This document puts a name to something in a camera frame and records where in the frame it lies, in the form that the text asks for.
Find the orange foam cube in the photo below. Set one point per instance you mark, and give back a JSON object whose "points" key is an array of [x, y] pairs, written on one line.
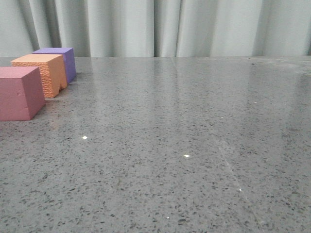
{"points": [[52, 71]]}

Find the grey-green curtain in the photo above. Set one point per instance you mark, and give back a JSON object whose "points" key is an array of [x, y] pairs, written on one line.
{"points": [[165, 28]]}

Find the purple foam cube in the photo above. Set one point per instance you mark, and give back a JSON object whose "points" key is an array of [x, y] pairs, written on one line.
{"points": [[68, 57]]}

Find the pink foam cube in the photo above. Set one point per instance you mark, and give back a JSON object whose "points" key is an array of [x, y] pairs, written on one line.
{"points": [[21, 93]]}

